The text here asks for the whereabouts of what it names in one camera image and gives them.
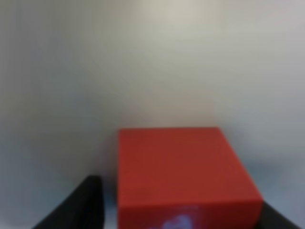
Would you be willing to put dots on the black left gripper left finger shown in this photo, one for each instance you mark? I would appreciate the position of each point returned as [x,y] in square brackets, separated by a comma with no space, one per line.
[82,209]

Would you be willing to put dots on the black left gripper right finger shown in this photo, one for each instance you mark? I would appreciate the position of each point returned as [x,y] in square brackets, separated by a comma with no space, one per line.
[272,219]

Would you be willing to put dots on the red cube block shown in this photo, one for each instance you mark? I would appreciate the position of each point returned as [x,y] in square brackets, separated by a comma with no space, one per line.
[183,178]

